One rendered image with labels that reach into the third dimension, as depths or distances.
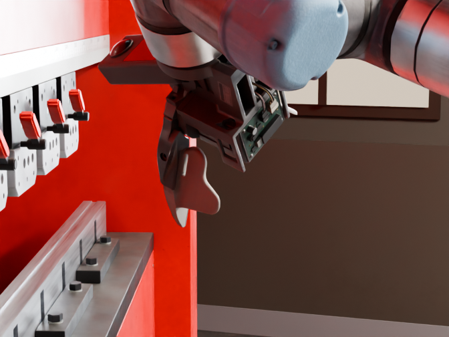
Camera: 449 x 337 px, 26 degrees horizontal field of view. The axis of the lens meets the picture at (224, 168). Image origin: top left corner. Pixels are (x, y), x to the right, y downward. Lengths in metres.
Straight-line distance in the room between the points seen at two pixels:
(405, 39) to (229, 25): 0.14
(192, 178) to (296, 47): 0.29
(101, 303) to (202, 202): 1.17
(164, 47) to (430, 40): 0.20
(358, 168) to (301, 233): 0.39
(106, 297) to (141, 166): 0.62
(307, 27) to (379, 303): 3.75
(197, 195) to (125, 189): 1.74
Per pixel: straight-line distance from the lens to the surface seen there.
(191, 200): 0.88
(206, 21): 0.64
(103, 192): 2.63
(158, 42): 0.75
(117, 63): 0.87
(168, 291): 2.67
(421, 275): 4.28
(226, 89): 0.78
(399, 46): 0.70
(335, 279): 4.33
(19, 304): 1.72
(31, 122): 1.53
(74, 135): 2.05
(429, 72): 0.69
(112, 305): 2.01
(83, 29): 2.20
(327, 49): 0.64
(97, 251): 2.32
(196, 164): 0.87
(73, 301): 1.94
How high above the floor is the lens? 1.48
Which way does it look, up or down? 10 degrees down
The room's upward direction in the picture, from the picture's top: straight up
